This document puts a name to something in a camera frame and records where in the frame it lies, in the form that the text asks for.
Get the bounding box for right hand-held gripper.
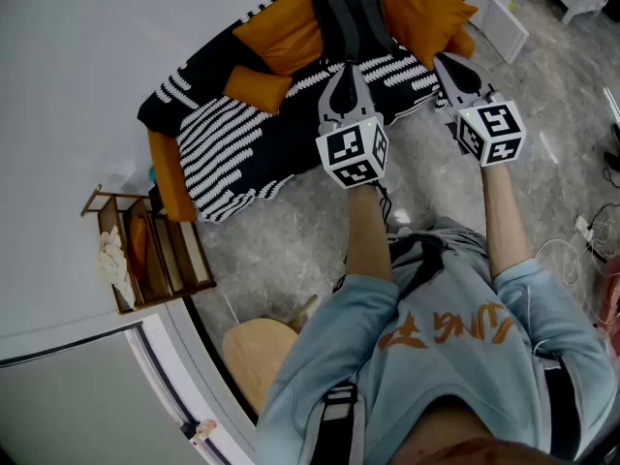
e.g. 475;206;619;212
432;52;527;168

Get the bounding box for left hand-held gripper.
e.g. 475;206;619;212
315;60;391;191

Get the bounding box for black backpack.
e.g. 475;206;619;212
309;0;413;68

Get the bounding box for person's right forearm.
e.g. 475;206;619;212
479;161;534;283

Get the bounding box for person's left forearm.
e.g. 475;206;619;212
342;180;394;284

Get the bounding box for small orange pillow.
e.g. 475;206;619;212
222;64;294;116

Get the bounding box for black white striped blanket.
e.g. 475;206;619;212
137;0;450;224

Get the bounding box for grey jeans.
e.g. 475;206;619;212
387;215;491;304

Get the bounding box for black shoe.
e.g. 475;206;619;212
603;122;620;174

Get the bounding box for white power strip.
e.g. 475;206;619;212
574;214;596;242

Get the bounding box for wooden side rack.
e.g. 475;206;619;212
79;183;217;316

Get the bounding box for orange bag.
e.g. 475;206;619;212
127;214;149;281

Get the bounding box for pink cloth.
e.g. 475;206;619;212
596;258;620;344

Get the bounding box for round wooden stool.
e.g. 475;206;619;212
221;317;302;414

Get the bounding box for white cloth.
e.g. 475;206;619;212
97;224;138;310

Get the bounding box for light blue shirt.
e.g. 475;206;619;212
254;257;619;465

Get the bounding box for white sliding door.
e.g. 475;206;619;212
0;302;258;465

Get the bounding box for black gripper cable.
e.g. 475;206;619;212
373;181;394;235

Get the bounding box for black harness strap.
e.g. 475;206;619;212
319;382;360;465
541;355;585;460

